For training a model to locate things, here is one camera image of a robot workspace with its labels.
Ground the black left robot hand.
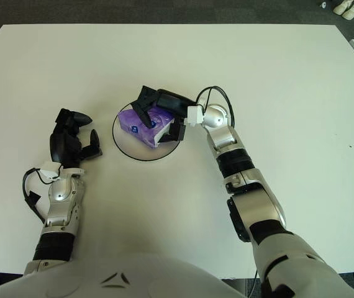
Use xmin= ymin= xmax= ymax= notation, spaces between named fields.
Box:
xmin=48 ymin=107 xmax=102 ymax=168

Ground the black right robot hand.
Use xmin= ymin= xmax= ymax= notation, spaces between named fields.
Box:
xmin=132 ymin=85 xmax=196 ymax=143

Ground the purple tissue paper pack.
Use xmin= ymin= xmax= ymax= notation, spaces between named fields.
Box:
xmin=117 ymin=107 xmax=175 ymax=148

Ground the white plate with black rim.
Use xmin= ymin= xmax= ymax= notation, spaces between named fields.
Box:
xmin=111 ymin=101 xmax=186 ymax=163

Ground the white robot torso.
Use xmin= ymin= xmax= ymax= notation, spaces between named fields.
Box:
xmin=0 ymin=250 xmax=243 ymax=298

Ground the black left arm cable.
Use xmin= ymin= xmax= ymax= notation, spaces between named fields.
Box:
xmin=21 ymin=167 xmax=62 ymax=225

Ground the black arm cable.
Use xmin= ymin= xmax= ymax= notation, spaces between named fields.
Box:
xmin=194 ymin=86 xmax=235 ymax=129
xmin=21 ymin=167 xmax=62 ymax=225

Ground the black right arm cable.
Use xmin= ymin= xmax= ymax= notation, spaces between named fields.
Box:
xmin=194 ymin=86 xmax=235 ymax=129

